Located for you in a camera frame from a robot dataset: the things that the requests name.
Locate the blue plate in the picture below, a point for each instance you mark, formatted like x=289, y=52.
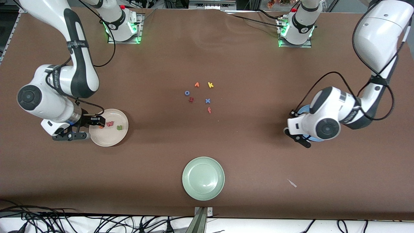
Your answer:
x=304, y=110

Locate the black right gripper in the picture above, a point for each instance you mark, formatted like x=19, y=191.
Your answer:
x=86, y=120

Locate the yellow letter k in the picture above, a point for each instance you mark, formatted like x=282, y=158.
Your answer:
x=210, y=85

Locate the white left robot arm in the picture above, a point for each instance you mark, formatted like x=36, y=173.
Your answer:
x=326, y=127

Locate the white tape scrap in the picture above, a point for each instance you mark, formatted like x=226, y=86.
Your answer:
x=292, y=183

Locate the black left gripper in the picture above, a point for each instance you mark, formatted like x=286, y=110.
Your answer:
x=292, y=115

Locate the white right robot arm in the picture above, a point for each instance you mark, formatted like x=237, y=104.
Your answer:
x=42, y=97

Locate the grey metal box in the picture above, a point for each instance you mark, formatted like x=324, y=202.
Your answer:
x=210, y=4

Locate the green plate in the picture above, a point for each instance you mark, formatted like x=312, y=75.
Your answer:
x=203, y=178

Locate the metal camera stand bracket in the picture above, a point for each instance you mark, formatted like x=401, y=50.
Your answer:
x=201, y=223

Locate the beige brown plate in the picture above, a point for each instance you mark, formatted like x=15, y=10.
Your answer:
x=111, y=137

